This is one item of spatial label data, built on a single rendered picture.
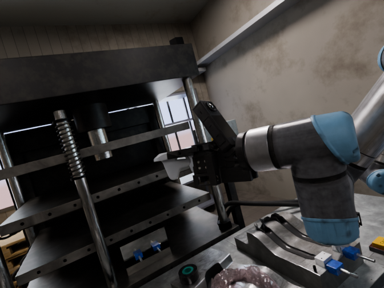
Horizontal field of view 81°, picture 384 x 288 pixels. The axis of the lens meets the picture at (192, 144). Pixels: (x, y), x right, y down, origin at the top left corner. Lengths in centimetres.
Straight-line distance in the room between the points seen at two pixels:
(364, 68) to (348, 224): 257
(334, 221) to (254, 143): 16
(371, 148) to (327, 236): 17
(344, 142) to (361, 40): 260
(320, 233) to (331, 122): 16
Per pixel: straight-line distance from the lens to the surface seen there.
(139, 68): 136
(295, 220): 130
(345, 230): 40
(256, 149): 37
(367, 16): 292
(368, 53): 289
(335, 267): 102
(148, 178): 139
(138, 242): 145
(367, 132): 48
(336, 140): 35
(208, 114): 43
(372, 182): 84
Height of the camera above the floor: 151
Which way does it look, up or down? 5 degrees down
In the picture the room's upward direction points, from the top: 15 degrees counter-clockwise
